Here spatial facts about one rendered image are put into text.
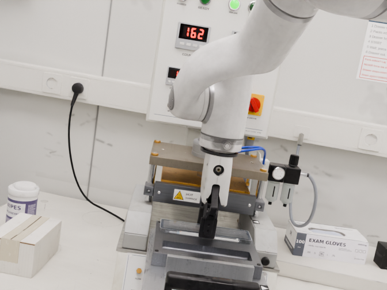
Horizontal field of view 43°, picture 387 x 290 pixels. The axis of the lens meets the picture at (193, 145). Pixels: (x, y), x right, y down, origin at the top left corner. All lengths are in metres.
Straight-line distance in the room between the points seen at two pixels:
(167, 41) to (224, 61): 0.48
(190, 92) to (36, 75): 1.06
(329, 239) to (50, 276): 0.81
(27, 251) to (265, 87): 0.72
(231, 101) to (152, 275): 0.34
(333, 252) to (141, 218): 0.73
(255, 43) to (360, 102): 0.98
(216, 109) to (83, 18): 1.01
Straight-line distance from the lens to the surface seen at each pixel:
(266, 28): 0.78
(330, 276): 1.54
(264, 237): 1.10
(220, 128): 0.93
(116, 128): 1.82
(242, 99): 0.93
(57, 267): 1.37
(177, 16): 1.30
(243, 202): 1.13
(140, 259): 1.06
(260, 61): 0.82
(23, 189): 1.50
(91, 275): 1.34
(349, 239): 1.62
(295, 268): 1.52
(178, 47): 1.29
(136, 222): 1.06
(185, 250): 0.97
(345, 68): 1.73
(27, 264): 1.30
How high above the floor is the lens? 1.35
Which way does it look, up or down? 11 degrees down
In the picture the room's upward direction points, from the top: 9 degrees clockwise
